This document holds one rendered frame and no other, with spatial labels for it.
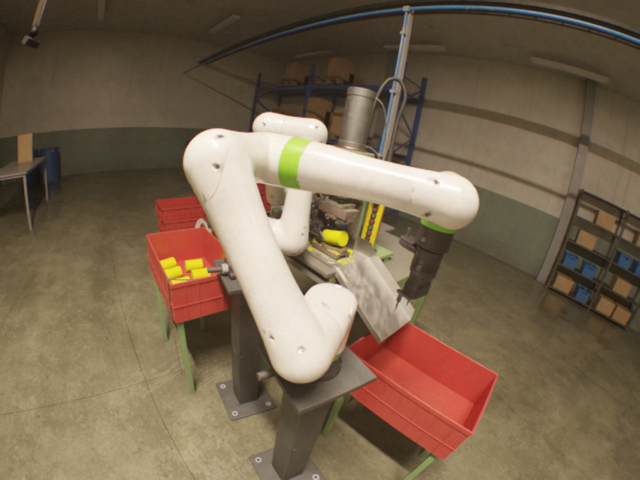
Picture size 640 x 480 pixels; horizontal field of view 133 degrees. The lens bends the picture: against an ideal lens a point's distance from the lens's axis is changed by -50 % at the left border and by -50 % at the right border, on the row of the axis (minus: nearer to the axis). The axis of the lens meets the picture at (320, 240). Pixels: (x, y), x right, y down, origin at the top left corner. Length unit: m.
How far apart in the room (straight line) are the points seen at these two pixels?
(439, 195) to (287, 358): 0.40
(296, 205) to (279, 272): 0.55
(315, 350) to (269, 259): 0.19
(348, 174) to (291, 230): 0.53
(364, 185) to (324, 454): 1.46
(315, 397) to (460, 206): 0.56
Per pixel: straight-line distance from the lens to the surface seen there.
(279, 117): 1.03
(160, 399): 1.87
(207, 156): 0.47
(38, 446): 1.99
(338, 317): 0.60
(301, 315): 0.50
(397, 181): 0.52
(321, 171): 0.54
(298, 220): 1.01
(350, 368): 0.83
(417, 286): 0.72
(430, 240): 0.67
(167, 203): 3.80
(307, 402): 0.72
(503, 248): 6.26
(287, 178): 0.58
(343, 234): 1.22
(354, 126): 1.14
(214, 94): 9.67
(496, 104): 6.49
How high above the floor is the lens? 1.51
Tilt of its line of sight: 21 degrees down
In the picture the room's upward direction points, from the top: 11 degrees clockwise
